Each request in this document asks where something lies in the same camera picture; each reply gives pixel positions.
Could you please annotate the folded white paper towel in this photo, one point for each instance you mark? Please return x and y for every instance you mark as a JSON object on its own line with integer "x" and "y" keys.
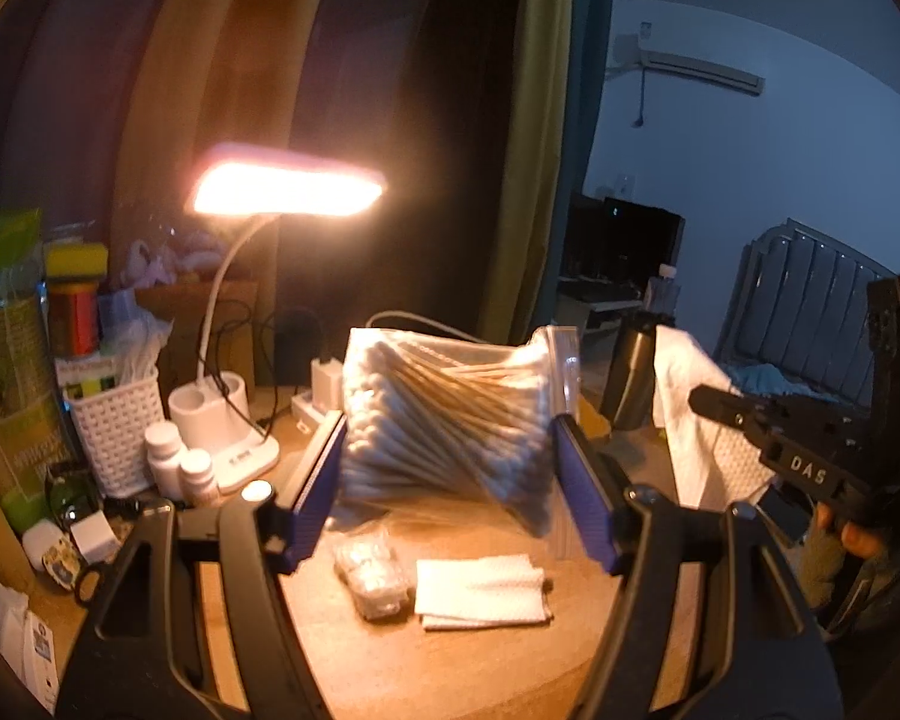
{"x": 484, "y": 589}

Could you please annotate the white woven basket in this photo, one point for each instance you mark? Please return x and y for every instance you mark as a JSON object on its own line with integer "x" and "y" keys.
{"x": 116, "y": 435}

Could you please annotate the white plastic bag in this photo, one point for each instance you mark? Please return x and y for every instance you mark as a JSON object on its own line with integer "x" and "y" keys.
{"x": 131, "y": 330}

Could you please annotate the dark glass window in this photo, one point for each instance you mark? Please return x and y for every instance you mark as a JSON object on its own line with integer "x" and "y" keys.
{"x": 420, "y": 90}

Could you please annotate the clear water bottle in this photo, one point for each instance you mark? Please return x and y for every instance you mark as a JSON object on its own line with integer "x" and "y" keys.
{"x": 664, "y": 289}

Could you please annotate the black monitor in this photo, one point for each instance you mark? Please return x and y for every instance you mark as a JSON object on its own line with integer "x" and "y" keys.
{"x": 586, "y": 240}

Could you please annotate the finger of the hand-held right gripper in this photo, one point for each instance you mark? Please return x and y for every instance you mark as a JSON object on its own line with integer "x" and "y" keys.
{"x": 765, "y": 420}

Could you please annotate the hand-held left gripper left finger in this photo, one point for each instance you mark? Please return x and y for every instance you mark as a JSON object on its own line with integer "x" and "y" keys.
{"x": 319, "y": 480}

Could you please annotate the white paper towel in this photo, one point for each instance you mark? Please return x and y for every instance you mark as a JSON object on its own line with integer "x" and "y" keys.
{"x": 690, "y": 405}
{"x": 484, "y": 589}

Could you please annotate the green and gold tin can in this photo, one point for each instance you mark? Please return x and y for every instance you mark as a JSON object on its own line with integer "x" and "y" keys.
{"x": 11, "y": 405}

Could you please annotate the white computer desk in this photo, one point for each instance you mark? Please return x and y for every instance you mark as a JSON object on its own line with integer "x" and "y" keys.
{"x": 596, "y": 307}

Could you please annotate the white power strip with charger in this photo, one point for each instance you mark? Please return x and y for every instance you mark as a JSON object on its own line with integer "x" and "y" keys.
{"x": 307, "y": 412}

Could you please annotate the white pill bottle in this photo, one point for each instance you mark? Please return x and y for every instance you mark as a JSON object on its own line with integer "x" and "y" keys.
{"x": 199, "y": 476}
{"x": 163, "y": 457}

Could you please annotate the black television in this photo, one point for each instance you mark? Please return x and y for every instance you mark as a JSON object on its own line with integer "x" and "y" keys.
{"x": 645, "y": 240}

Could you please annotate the small clear plastic packet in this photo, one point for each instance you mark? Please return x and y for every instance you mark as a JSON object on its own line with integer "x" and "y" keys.
{"x": 371, "y": 574}

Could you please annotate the red jar with yellow lid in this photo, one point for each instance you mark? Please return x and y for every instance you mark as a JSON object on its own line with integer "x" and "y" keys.
{"x": 75, "y": 307}

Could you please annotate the teal curtain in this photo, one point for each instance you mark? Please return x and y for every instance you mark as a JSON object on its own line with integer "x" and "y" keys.
{"x": 52, "y": 75}
{"x": 589, "y": 90}

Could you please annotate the black scissors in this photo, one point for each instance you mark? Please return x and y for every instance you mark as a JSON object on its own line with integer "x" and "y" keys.
{"x": 94, "y": 574}

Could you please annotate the bag of cotton swabs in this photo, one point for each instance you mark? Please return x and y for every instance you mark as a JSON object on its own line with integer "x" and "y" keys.
{"x": 450, "y": 427}

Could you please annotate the small white cube adapter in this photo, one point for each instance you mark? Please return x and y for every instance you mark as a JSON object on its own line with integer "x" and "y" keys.
{"x": 96, "y": 536}

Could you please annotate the white air conditioner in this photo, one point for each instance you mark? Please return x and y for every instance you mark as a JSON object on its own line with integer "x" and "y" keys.
{"x": 690, "y": 64}

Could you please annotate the white paper packet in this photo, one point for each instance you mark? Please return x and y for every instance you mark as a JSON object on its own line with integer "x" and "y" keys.
{"x": 7, "y": 637}

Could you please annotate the green foil bag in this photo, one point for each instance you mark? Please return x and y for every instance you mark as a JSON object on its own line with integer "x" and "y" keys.
{"x": 4, "y": 251}

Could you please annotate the white desk lamp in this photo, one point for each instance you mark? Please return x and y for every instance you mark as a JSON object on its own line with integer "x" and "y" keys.
{"x": 285, "y": 184}

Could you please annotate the person's right hand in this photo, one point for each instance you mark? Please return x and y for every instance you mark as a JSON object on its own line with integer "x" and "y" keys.
{"x": 859, "y": 536}

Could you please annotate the small printed white case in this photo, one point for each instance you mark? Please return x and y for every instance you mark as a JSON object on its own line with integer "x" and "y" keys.
{"x": 52, "y": 555}

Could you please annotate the grey padded headboard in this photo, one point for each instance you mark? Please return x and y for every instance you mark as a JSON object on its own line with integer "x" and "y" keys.
{"x": 802, "y": 300}

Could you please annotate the steel tumbler with black lid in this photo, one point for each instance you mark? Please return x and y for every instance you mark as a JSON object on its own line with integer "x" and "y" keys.
{"x": 628, "y": 375}

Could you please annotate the blue printed blanket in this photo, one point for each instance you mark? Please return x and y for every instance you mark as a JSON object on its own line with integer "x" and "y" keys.
{"x": 765, "y": 379}

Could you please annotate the white charger adapter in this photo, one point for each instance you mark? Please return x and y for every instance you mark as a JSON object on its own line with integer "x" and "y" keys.
{"x": 326, "y": 386}

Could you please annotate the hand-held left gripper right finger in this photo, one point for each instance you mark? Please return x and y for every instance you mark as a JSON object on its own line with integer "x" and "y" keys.
{"x": 585, "y": 495}

